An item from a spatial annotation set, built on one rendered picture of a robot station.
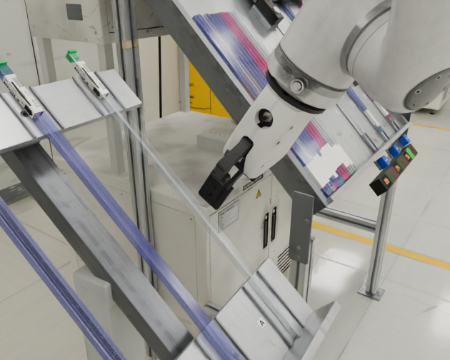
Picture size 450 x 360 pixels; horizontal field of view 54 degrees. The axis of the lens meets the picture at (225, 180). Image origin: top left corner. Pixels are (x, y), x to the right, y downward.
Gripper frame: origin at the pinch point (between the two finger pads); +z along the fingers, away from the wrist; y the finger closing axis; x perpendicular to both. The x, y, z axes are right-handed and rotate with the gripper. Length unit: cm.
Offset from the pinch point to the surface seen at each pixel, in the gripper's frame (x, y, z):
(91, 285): 4.1, -14.1, 16.4
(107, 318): 0.0, -14.1, 18.9
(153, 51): 145, 206, 119
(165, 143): 44, 72, 63
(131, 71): 44, 37, 24
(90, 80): 24.7, -0.7, 3.0
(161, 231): 17, 40, 62
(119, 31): 51, 37, 18
